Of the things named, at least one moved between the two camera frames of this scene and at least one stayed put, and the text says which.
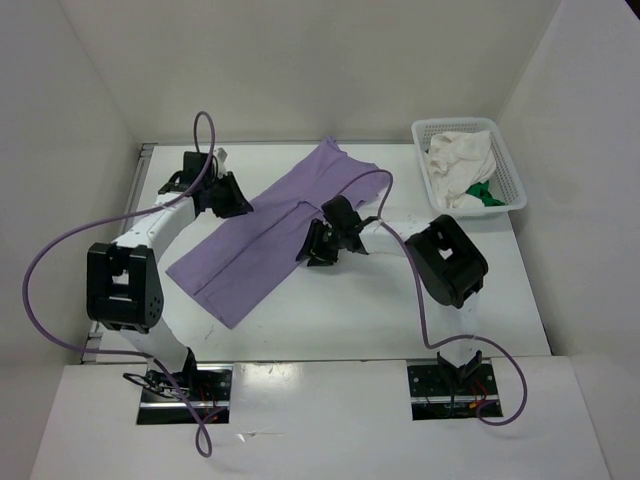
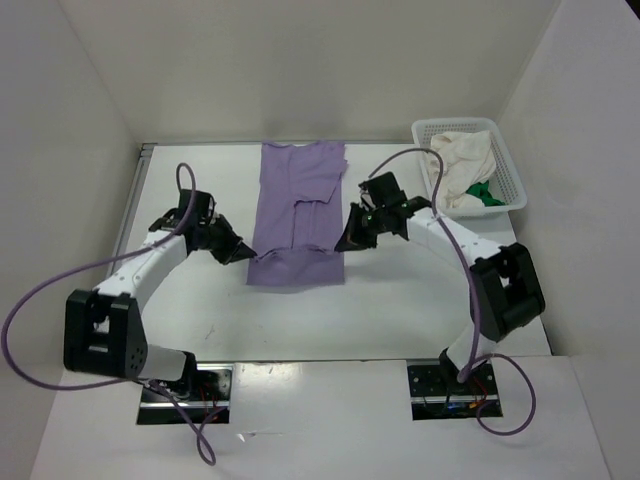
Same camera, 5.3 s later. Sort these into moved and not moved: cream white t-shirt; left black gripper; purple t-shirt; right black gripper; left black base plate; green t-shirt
Moved: purple t-shirt; left black gripper; right black gripper
Not moved: green t-shirt; left black base plate; cream white t-shirt
